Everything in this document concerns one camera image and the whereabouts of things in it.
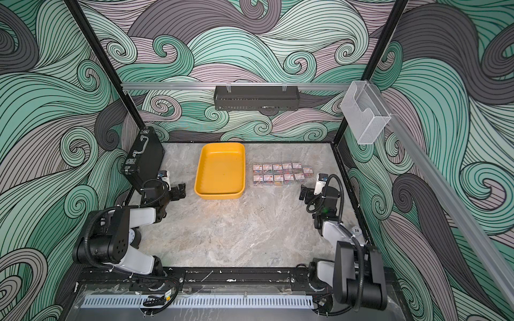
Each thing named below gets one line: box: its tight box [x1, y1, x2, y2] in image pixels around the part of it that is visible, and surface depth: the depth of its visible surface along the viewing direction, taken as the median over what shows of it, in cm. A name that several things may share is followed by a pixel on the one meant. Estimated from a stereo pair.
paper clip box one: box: [272, 163, 284, 175], surface depth 108 cm
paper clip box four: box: [263, 174, 274, 186], surface depth 103 cm
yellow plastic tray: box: [194, 142, 246, 200], surface depth 106 cm
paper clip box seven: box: [294, 173, 306, 183], surface depth 103 cm
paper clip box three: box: [262, 163, 273, 175], surface depth 108 cm
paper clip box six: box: [302, 167, 314, 178], surface depth 106 cm
